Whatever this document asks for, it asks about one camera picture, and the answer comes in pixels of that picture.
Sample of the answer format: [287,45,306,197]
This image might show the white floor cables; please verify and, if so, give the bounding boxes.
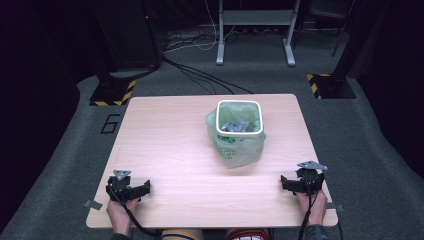
[164,0,236,54]

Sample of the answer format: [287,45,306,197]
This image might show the right hand-held gripper cable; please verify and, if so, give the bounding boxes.
[297,181,318,240]

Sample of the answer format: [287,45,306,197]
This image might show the person's left hand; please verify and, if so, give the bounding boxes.
[107,198,141,233]

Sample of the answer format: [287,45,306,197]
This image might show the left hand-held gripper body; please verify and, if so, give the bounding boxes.
[106,169,134,203]

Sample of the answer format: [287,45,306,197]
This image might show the crumpled grey paper waste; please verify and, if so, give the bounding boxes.
[220,119,258,133]

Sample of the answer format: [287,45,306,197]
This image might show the white metal desk frame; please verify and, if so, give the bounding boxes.
[215,0,301,67]

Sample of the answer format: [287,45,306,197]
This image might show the grey tape piece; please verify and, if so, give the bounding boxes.
[83,199,104,211]
[326,201,345,213]

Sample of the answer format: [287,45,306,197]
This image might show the left hand-held gripper cable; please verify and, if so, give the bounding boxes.
[108,184,161,238]

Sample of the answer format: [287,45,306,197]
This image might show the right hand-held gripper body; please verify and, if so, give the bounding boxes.
[295,160,328,196]

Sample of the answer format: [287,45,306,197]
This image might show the person's right hand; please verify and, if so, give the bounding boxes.
[295,190,329,226]

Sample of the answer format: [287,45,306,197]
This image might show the white rectangular bin ring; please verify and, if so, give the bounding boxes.
[215,99,264,137]

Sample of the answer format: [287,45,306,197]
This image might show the large black case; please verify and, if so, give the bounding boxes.
[91,0,164,73]

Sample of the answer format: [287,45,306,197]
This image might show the hand-held gripper cable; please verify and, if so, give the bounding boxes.
[108,184,161,238]
[297,181,318,240]

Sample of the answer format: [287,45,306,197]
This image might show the black floor cables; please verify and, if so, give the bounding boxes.
[162,56,254,95]

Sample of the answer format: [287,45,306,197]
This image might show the green plastic bag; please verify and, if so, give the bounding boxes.
[205,101,267,169]

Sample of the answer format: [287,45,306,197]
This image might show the black stand with striped base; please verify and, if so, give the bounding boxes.
[306,0,391,100]
[87,0,137,107]

